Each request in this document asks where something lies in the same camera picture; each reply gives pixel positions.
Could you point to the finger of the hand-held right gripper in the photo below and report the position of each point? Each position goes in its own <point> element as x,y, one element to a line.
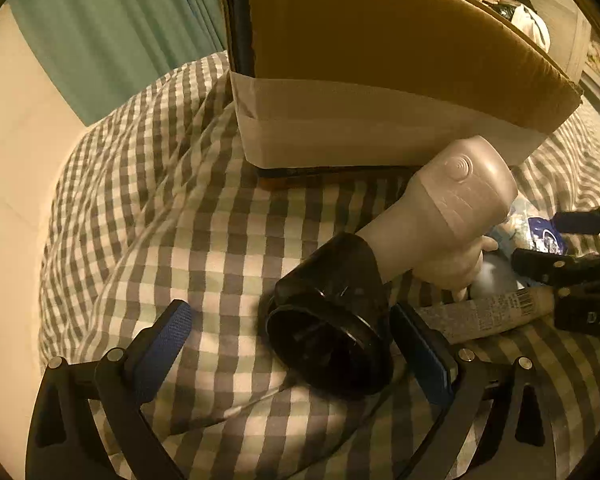
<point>555,267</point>
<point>587,221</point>

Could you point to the grey round object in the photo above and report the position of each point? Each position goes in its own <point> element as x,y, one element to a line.
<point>497,277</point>

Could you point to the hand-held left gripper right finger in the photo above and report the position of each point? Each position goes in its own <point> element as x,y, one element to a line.
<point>422,355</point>

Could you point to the brown cardboard box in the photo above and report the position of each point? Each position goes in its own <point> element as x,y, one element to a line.
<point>380,60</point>

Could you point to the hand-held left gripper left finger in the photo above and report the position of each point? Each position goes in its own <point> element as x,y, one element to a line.
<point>164,346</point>

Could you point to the white bag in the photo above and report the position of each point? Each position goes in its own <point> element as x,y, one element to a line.
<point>530,25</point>

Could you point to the blue packet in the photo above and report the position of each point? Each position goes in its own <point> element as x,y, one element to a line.
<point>547,237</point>

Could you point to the green curtain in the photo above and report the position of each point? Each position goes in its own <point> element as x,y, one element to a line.
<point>110,25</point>

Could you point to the beige hair dryer black nozzle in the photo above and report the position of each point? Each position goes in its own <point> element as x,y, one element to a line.
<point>430,220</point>

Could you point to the white cabinet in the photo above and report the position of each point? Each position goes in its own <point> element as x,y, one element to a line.
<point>567,30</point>

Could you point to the white printed tube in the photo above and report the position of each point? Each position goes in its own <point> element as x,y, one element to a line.
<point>490,310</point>

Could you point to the grey checked blanket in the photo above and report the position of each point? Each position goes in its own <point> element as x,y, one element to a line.
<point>180,200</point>

